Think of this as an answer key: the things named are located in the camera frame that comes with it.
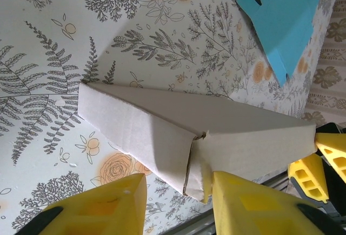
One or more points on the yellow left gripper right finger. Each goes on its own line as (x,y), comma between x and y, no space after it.
(256,210)

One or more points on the blue paper box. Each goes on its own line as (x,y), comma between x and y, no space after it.
(286,16)

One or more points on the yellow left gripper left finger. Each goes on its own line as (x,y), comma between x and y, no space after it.
(102,208)

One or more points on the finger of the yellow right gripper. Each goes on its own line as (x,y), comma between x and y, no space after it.
(308,175)
(335,154)

